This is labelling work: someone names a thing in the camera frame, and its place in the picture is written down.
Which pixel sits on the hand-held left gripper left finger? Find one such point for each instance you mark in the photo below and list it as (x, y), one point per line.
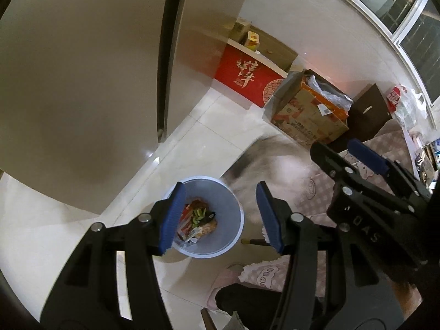
(173, 220)

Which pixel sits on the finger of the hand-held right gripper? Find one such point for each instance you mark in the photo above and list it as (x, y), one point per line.
(367, 160)
(333, 165)

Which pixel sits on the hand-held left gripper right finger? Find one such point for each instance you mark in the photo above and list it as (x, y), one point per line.
(270, 220)

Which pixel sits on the red paper package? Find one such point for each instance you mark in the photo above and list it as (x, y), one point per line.
(185, 223)

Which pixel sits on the pile of snack wrappers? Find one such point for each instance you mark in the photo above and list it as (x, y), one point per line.
(204, 221)

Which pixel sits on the blue plastic bucket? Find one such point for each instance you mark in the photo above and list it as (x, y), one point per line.
(225, 209)

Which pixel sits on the dark table leg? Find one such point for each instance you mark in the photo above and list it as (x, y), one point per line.
(256, 241)

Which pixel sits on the white paper scraps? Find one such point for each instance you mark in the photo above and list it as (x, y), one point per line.
(189, 242)

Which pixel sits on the pink checked cloth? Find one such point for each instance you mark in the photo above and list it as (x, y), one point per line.
(316, 199)

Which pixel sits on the dark wooden cabinet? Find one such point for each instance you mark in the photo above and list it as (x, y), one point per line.
(367, 110)

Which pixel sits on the printed brown cardboard box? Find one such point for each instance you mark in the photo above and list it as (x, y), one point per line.
(309, 120)

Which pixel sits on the wooden shelf with boxes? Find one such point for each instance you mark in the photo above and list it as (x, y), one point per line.
(428, 161)

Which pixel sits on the white plastic bag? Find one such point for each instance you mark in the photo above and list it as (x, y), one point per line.
(405, 106)

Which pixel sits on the grey plastic wrap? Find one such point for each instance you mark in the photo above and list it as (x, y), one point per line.
(330, 92)

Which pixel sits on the pink slipper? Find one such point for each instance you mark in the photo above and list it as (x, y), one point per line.
(213, 282)

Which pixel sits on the person's leg in black pants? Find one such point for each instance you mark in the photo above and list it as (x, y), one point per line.
(247, 302)

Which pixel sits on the red cardboard box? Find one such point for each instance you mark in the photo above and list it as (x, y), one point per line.
(240, 72)

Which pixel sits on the yellow carton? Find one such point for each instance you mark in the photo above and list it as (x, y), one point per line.
(252, 40)

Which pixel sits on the white framed window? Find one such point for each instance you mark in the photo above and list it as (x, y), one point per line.
(388, 3)

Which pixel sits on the small brown cardboard box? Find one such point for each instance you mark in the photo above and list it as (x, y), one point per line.
(240, 29)

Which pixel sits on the beige refrigerator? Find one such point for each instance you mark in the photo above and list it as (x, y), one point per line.
(86, 75)

